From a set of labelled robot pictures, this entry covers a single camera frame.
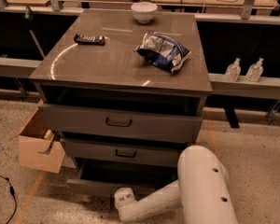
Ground black white snack bag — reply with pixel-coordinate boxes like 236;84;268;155
134;32;191;74

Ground grey bottom drawer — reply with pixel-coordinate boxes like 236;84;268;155
67;160;177;197

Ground grey drawer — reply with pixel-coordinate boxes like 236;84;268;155
62;139;187;167
39;104;202;143
67;160;177;197

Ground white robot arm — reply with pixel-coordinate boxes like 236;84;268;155
114;146;238;224

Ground grey drawer cabinet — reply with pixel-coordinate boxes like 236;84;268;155
29;8;213;185

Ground grey top drawer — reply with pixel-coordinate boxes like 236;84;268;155
39;104;202;143

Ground grey middle drawer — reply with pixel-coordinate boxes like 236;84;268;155
62;139;187;167

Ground black remote control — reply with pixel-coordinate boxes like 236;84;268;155
74;35;105;46

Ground white ceramic bowl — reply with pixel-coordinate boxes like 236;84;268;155
131;2;158;23

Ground left clear pump bottle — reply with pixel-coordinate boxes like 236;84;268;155
225;58;241;82

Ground clear pump bottle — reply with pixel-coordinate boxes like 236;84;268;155
225;58;241;82
245;58;263;82

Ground cardboard box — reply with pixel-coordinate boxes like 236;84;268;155
14;101;65;174

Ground right clear pump bottle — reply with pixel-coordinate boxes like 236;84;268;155
245;58;263;82

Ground grey metal rail shelf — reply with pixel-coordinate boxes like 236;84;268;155
0;58;280;100

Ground black floor cable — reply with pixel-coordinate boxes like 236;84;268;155
0;174;18;224

